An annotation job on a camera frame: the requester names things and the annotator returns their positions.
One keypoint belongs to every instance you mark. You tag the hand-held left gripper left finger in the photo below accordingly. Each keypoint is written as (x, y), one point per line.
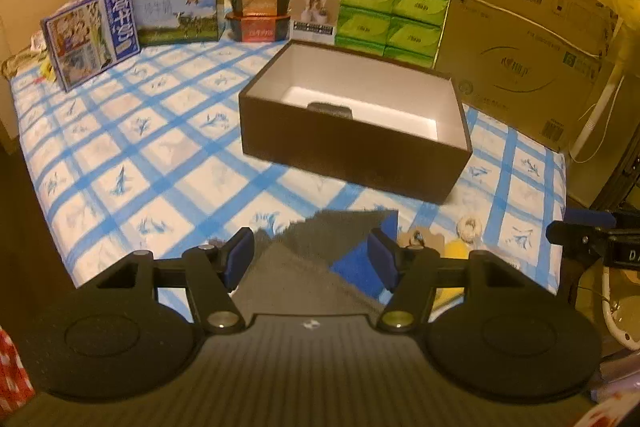
(237, 259)

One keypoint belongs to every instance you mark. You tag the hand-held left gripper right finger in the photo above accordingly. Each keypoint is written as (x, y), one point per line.
(382, 259)

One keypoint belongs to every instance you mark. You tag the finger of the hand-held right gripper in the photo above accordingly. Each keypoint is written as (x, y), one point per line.
(575, 232)

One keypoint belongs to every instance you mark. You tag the blue cloth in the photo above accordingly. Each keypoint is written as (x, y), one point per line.
(352, 269)

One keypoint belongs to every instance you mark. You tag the grey cloth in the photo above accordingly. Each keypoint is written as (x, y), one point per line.
(310, 257)

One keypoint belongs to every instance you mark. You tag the brown cardboard box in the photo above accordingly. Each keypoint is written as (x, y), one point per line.
(350, 152)

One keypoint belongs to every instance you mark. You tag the yellow soft item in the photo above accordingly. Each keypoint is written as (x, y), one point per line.
(456, 252)

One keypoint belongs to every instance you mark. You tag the cream round soft item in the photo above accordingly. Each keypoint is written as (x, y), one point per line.
(470, 228)

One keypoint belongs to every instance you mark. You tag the white pole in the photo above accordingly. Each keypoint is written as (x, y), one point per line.
(597, 117)

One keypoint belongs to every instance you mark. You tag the blue checked bedsheet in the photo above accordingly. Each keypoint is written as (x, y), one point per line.
(150, 147)

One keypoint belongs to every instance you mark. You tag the pink printed item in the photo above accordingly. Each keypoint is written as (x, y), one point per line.
(617, 399)

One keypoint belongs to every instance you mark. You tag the dark cloth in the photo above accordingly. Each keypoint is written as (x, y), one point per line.
(330, 110)

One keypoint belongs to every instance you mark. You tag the large flat cardboard box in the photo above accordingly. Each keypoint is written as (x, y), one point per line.
(520, 42)

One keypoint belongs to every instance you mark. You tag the red octagonal box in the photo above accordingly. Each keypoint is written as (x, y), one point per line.
(257, 28)

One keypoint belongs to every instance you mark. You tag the green tissue multipack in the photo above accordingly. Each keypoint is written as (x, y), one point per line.
(390, 17)

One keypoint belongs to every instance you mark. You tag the red white patterned cloth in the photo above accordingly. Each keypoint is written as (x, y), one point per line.
(12, 367)

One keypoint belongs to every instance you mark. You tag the white photo print box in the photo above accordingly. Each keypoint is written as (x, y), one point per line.
(315, 14)

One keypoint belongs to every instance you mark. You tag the blue green milk carton box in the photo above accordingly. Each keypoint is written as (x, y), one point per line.
(175, 12)

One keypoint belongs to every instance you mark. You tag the blue comic print box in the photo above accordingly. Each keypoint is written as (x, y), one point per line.
(87, 39)

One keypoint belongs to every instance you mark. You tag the white round frame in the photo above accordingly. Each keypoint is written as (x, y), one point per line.
(617, 327)

